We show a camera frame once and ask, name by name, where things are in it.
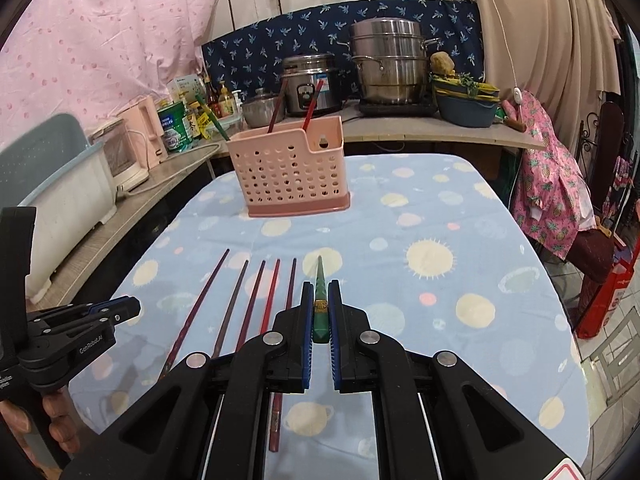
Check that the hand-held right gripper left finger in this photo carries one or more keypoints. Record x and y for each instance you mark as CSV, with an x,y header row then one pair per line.
x,y
306,330

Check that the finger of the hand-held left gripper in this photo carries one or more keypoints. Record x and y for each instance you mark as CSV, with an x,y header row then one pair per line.
x,y
110,321
115,304

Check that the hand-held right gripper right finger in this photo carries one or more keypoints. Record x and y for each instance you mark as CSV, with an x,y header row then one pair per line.
x,y
335,330

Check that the green chopstick gold band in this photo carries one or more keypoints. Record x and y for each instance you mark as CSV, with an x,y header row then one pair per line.
x,y
212,117
320,321

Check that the dark maroon chopstick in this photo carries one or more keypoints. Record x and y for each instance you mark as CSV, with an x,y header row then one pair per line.
x,y
291,285

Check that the bright red chopstick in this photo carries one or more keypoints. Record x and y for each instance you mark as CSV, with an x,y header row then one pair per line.
x,y
312,105
270,295

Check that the dark red chopstick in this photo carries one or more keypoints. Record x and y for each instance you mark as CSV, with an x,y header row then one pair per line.
x,y
251,305
199,305
276,110

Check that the brown chopstick gold band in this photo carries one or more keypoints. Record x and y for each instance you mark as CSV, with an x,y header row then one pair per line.
x,y
232,305

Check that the pink perforated utensil basket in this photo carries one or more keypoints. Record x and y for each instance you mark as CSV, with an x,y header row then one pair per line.
x,y
280,180

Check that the person's left hand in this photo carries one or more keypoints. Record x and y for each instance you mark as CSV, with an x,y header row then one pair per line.
x,y
62,422

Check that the wooden counter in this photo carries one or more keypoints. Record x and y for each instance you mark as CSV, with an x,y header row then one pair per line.
x,y
100,240

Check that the white dish rack grey lid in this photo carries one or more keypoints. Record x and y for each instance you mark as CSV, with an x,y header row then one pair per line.
x,y
55,195

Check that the white clear kitchen appliance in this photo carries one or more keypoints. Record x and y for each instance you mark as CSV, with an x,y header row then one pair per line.
x,y
122,160

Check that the pink electric kettle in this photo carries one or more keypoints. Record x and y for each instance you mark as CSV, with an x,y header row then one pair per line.
x,y
145,130

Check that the green tin can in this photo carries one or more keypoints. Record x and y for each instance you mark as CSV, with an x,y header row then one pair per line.
x,y
175,127

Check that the yellow snack packet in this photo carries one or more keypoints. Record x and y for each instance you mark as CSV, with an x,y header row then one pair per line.
x,y
206,122

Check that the clear plastic food container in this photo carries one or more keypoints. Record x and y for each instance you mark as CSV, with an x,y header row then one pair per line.
x,y
235,125

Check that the small steel pot with lid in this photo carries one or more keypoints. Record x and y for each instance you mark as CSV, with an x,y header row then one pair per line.
x,y
257,110

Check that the white green carton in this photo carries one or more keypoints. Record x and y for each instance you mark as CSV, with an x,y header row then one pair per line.
x,y
185,87

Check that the dark sauce bottle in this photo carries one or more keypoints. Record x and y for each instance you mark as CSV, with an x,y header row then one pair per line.
x,y
212,97

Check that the yellow pump bottle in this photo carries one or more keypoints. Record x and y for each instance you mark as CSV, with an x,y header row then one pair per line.
x,y
226,100

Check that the black induction cooktop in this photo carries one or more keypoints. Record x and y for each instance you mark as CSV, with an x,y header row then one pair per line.
x,y
400,106

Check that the steel rice cooker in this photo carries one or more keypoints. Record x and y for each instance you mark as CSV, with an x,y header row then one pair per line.
x,y
300,95

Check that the pink dotted curtain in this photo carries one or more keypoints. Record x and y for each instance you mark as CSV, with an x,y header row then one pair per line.
x,y
100,35

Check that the dark blue plastic basin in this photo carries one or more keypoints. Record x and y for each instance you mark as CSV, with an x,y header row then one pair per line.
x,y
465,112

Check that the pink pineapple print cloth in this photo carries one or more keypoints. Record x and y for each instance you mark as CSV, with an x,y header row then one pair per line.
x,y
545,175

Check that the red shopping bag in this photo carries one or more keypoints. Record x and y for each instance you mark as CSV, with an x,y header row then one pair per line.
x,y
602,300

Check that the large steel steamer pot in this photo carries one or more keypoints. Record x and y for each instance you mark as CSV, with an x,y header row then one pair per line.
x,y
390,60

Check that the leafy green vegetable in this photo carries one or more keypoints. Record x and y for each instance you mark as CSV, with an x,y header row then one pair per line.
x,y
462,82

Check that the brown lumpy root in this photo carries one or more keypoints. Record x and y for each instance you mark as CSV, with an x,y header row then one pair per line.
x,y
442,64

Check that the navy leaf print cloth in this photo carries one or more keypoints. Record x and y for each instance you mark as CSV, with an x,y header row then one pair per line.
x,y
300,30

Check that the dark ornate chair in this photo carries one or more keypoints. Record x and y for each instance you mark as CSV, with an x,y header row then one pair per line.
x,y
610,130

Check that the beige curtain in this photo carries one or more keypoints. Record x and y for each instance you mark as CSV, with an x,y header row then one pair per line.
x,y
550,25

